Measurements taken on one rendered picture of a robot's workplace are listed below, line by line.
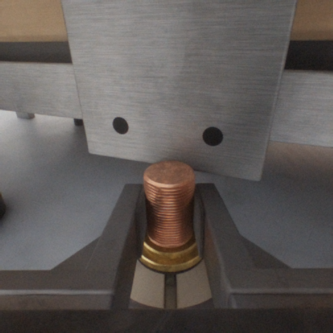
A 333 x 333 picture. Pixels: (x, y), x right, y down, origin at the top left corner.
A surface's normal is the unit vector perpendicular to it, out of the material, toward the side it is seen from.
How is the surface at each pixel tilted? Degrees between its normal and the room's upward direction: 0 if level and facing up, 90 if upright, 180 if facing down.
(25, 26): 90
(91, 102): 90
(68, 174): 180
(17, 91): 90
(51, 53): 90
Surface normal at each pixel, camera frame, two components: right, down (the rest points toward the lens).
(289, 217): -0.01, -0.88
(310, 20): -0.34, 0.46
